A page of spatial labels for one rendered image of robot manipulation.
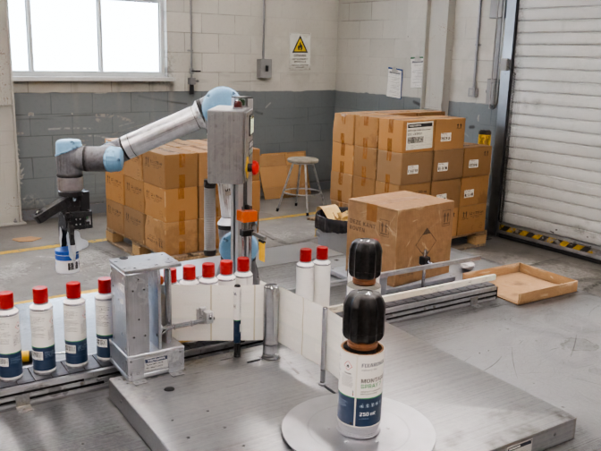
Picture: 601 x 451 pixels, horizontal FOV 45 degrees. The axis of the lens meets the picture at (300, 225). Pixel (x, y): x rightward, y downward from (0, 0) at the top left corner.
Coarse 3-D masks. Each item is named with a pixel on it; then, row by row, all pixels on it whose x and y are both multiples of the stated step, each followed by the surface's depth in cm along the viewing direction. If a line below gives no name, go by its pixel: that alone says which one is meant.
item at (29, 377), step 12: (456, 288) 238; (468, 288) 239; (408, 300) 226; (420, 300) 226; (336, 312) 213; (192, 348) 185; (96, 360) 177; (24, 372) 168; (60, 372) 169; (72, 372) 169; (0, 384) 162; (12, 384) 162
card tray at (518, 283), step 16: (480, 272) 264; (496, 272) 269; (512, 272) 274; (528, 272) 272; (544, 272) 265; (512, 288) 255; (528, 288) 255; (544, 288) 244; (560, 288) 249; (576, 288) 254
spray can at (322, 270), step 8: (320, 248) 205; (320, 256) 205; (320, 264) 205; (328, 264) 205; (320, 272) 205; (328, 272) 206; (320, 280) 206; (328, 280) 207; (320, 288) 206; (328, 288) 208; (320, 296) 207; (328, 296) 208; (320, 304) 207; (328, 304) 209
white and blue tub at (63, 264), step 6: (66, 246) 224; (60, 252) 218; (66, 252) 218; (78, 252) 221; (60, 258) 218; (66, 258) 218; (78, 258) 222; (60, 264) 219; (66, 264) 219; (72, 264) 220; (78, 264) 222; (60, 270) 219; (66, 270) 219; (72, 270) 220; (78, 270) 222
